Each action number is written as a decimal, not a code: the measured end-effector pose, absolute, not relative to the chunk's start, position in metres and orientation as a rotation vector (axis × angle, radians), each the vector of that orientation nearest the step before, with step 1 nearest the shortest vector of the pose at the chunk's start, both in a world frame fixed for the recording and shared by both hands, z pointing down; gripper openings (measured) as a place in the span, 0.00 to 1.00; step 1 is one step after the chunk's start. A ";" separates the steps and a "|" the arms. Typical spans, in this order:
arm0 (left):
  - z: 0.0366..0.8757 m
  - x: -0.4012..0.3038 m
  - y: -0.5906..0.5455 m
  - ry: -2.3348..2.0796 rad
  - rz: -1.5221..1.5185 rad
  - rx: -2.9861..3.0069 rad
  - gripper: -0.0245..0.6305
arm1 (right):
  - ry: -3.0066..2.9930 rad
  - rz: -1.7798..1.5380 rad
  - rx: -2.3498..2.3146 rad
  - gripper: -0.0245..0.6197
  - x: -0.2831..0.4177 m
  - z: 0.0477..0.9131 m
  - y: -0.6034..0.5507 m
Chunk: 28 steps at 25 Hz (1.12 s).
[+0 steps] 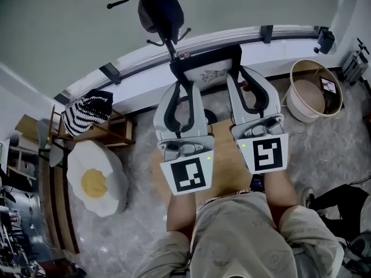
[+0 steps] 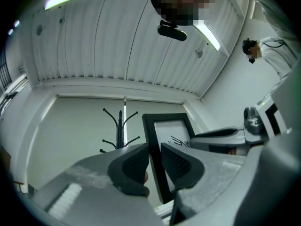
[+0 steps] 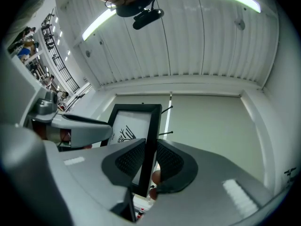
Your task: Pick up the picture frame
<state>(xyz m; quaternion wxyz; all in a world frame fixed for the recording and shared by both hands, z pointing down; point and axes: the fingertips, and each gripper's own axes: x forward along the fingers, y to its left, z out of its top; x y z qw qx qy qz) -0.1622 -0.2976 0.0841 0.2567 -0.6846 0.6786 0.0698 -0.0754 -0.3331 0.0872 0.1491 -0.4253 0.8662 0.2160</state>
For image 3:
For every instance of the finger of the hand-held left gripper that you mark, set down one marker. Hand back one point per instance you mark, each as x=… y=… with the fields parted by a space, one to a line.
x=91 y=134

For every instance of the black coat stand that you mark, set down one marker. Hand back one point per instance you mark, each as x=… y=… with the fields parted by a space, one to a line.
x=167 y=133

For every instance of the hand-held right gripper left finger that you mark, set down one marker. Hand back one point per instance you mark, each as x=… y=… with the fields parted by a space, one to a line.
x=82 y=173

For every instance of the person's beige shirt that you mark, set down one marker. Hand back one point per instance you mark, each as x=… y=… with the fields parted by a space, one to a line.
x=28 y=8

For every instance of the round ceiling sensor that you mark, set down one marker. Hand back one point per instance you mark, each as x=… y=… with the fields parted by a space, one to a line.
x=240 y=24

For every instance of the black picture frame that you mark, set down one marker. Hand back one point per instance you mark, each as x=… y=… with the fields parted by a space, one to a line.
x=154 y=126

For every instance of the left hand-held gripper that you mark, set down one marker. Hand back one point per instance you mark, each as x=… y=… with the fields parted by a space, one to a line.
x=23 y=95

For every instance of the black head camera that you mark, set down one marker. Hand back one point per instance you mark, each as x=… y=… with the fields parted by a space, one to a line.
x=148 y=18

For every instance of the red-capped cola bottle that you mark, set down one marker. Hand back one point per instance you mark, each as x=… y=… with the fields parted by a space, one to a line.
x=141 y=215

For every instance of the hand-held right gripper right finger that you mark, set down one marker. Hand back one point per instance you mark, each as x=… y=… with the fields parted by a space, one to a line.
x=211 y=185

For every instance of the person's right hand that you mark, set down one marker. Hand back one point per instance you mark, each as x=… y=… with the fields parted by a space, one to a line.
x=155 y=177

